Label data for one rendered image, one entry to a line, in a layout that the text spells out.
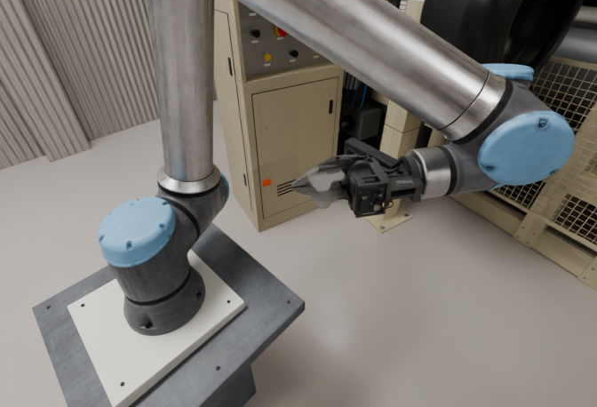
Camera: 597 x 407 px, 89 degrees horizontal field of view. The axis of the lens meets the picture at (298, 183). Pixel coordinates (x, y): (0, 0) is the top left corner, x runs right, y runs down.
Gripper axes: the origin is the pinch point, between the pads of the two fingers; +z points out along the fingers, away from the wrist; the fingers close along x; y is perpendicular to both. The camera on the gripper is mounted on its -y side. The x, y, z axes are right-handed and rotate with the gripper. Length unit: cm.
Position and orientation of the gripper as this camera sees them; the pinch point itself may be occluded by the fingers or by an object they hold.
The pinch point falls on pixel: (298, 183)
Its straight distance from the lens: 53.8
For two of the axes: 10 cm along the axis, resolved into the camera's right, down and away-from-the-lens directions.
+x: 0.6, 7.8, 6.2
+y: 1.4, 6.1, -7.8
